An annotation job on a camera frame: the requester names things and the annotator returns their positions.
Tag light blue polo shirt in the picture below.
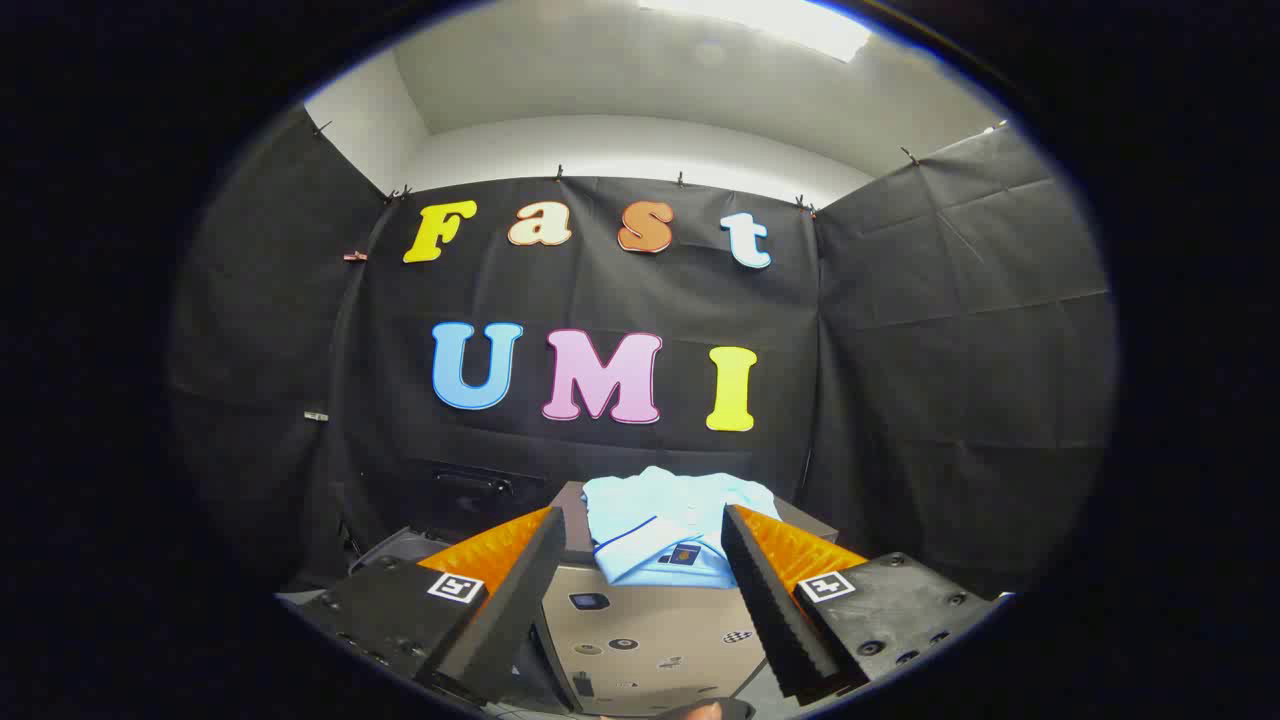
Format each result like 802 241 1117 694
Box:
582 466 783 589

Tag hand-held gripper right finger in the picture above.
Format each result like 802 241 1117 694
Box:
720 503 1001 701

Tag black backdrop cloth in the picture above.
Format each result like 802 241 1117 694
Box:
170 105 1116 601

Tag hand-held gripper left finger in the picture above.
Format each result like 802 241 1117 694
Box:
300 505 568 706

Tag dark grey washing machine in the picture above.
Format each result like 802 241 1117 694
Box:
335 458 573 713

